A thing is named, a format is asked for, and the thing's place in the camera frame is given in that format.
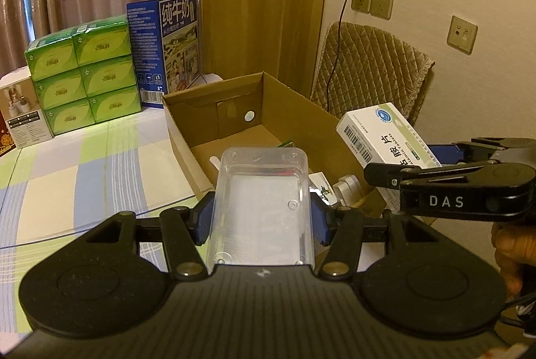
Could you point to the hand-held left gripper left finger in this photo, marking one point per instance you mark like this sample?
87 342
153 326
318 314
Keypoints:
203 218

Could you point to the clear plastic container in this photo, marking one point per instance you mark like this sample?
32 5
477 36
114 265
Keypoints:
259 208

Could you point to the blue milk carton box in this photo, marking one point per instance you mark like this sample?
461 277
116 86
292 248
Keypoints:
163 49

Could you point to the white square night light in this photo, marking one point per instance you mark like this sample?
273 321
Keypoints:
347 188

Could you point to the green and white medicine box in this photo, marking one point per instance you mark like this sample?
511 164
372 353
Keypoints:
389 132

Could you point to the checked cloth desktop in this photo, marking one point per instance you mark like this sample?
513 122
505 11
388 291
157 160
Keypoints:
83 183

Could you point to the chair with quilted beige cover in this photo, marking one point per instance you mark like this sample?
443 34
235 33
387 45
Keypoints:
368 65

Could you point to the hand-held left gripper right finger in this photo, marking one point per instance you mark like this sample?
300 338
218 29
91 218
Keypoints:
321 220

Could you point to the person's right hand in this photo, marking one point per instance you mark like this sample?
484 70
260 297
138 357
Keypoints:
508 254

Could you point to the stack of green tissue packs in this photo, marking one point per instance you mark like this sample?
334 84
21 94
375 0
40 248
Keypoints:
83 78

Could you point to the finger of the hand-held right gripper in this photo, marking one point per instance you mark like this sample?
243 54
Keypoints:
448 153
385 174

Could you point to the beige wall data plate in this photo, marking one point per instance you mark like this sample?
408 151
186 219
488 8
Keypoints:
462 34

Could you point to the brown cardboard box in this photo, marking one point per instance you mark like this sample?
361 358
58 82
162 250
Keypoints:
293 107

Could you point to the white product box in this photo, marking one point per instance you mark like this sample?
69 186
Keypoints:
25 107

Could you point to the long white carton box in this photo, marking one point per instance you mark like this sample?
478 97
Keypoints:
322 183

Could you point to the red printed box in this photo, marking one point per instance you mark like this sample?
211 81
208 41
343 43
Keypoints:
6 141

